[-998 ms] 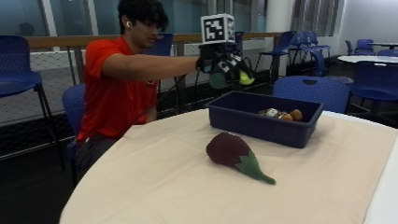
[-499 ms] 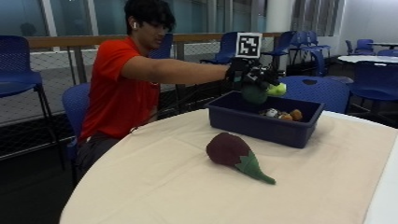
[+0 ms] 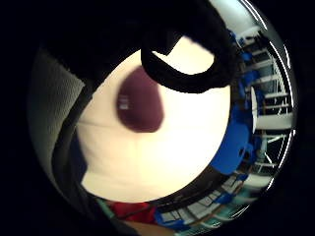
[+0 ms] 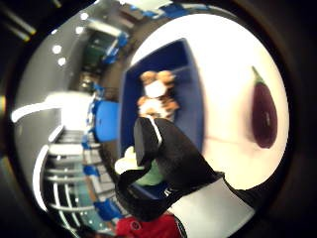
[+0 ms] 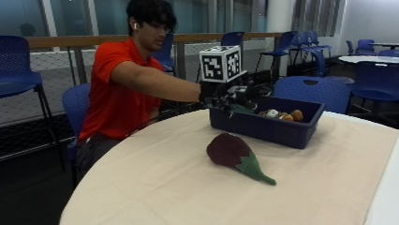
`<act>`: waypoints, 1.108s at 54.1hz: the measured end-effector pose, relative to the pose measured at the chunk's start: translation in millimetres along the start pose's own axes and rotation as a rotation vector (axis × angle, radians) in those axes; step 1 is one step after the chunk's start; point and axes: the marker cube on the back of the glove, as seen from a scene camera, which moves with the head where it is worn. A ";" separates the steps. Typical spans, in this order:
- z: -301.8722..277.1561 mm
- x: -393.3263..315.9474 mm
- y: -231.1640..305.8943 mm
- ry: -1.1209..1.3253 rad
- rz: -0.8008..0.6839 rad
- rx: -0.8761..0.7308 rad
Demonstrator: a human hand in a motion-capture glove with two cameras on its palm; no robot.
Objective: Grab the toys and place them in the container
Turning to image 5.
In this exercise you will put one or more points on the white and brown plush toy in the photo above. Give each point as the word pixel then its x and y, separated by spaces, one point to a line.
pixel 272 113

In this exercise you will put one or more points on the orange brown plush toy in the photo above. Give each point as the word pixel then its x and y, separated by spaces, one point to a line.
pixel 296 115

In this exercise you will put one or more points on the the person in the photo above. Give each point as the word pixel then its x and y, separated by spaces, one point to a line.
pixel 119 93

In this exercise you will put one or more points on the purple eggplant plush toy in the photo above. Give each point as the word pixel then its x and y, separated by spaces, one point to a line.
pixel 230 153

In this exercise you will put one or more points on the white pillar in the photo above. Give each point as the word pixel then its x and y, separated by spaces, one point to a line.
pixel 280 15

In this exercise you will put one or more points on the blue chair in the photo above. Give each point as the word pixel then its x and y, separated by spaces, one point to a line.
pixel 362 46
pixel 75 106
pixel 390 53
pixel 164 54
pixel 374 82
pixel 312 92
pixel 19 75
pixel 312 43
pixel 233 38
pixel 281 47

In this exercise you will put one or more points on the white earbud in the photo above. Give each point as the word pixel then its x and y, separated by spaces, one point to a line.
pixel 135 26

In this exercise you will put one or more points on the grey table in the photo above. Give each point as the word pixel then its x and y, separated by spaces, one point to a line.
pixel 385 44

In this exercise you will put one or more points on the white round table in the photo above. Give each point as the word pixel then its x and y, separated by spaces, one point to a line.
pixel 367 59

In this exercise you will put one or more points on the beige tablecloth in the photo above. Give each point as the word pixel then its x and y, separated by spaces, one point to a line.
pixel 233 175

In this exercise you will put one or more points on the dark blue plastic bin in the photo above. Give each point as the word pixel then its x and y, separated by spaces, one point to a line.
pixel 266 128

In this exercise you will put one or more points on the white cube of black markers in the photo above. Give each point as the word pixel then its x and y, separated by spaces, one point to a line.
pixel 220 64

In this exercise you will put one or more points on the green plush toy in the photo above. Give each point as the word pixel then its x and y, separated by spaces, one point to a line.
pixel 242 109

